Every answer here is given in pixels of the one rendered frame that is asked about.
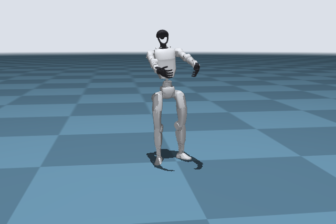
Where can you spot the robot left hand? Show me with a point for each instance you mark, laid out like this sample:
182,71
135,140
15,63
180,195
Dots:
196,68

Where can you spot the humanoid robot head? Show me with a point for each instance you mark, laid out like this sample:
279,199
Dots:
161,34

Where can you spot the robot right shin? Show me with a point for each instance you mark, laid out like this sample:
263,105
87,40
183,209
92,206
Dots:
158,142

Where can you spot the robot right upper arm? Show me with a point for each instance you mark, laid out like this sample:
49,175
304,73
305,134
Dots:
150,55

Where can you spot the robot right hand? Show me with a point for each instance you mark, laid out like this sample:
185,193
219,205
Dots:
164,72

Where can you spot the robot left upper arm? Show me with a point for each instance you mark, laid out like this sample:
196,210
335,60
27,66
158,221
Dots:
180,53

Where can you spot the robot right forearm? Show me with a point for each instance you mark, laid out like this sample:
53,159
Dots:
153,64

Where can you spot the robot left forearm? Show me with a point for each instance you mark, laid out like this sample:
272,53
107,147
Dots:
191,61

